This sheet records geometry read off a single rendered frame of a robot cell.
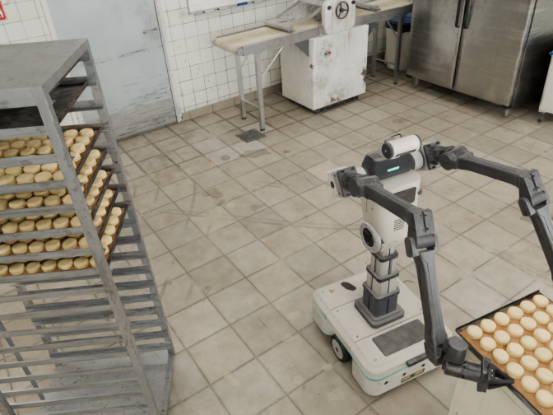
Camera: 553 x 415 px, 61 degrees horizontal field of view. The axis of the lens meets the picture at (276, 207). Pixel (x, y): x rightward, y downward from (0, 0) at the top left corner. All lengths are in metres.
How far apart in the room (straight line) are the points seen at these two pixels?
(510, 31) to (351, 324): 3.59
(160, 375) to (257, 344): 0.59
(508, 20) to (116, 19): 3.78
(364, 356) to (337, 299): 0.40
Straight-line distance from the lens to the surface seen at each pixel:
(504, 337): 1.82
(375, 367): 2.48
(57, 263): 1.91
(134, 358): 2.06
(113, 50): 5.23
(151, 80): 5.42
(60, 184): 1.60
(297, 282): 3.22
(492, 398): 1.89
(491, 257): 3.61
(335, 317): 2.66
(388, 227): 2.20
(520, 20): 5.28
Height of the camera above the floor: 2.23
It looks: 35 degrees down
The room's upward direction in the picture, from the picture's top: 4 degrees counter-clockwise
